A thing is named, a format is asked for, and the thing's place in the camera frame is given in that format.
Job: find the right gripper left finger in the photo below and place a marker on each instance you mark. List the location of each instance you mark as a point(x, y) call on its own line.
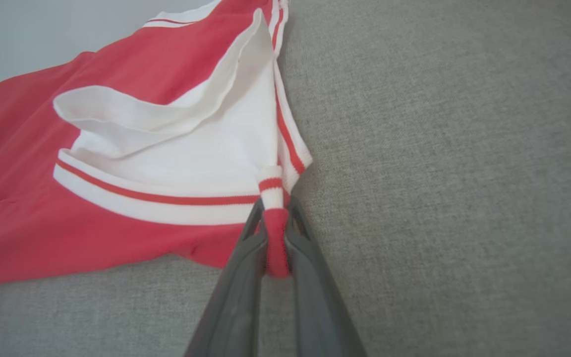
point(233, 302)

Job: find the red jersey striped trim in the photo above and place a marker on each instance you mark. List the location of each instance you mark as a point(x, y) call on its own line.
point(42, 223)

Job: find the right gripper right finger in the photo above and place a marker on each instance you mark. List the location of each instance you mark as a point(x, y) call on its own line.
point(315, 302)

